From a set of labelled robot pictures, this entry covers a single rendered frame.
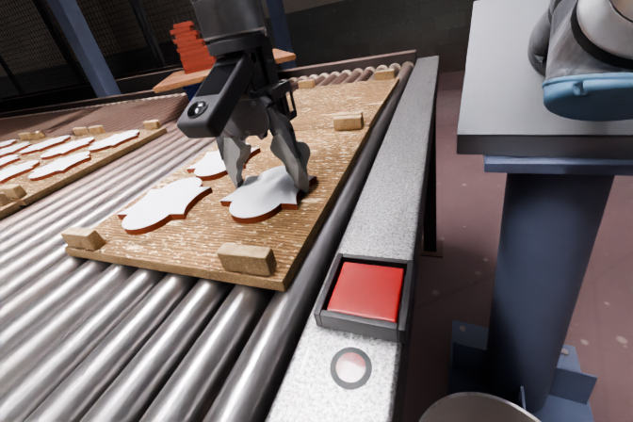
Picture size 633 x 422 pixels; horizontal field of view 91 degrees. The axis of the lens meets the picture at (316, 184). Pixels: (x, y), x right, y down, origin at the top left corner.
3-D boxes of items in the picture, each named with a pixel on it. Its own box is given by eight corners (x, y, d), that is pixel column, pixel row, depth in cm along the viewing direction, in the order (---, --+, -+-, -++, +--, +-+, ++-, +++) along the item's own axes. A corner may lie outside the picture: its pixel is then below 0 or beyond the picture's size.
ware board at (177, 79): (276, 52, 155) (275, 48, 154) (296, 58, 112) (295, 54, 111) (174, 75, 148) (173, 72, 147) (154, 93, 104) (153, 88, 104)
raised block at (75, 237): (107, 243, 42) (97, 227, 41) (95, 252, 41) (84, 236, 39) (80, 239, 44) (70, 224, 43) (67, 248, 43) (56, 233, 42)
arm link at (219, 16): (233, -10, 31) (173, 7, 34) (246, 39, 33) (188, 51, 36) (268, -9, 37) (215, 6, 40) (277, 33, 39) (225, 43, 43)
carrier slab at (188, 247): (370, 133, 63) (369, 125, 62) (285, 293, 30) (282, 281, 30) (230, 140, 76) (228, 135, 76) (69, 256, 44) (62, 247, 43)
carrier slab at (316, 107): (399, 82, 95) (399, 76, 94) (368, 133, 63) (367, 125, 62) (299, 93, 109) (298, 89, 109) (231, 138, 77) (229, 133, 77)
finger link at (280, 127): (310, 149, 40) (269, 91, 38) (305, 154, 39) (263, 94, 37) (285, 165, 43) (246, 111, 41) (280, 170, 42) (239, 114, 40)
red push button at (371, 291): (405, 278, 30) (404, 267, 29) (397, 333, 25) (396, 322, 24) (346, 270, 32) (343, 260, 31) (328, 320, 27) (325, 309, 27)
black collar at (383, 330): (414, 272, 30) (413, 259, 29) (406, 345, 24) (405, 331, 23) (340, 264, 33) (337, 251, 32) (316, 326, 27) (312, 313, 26)
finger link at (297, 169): (332, 169, 46) (296, 116, 44) (319, 188, 41) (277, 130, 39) (316, 177, 47) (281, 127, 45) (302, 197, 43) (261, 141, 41)
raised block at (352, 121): (365, 126, 62) (363, 113, 61) (362, 130, 61) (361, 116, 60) (336, 128, 65) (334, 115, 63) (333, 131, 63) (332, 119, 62)
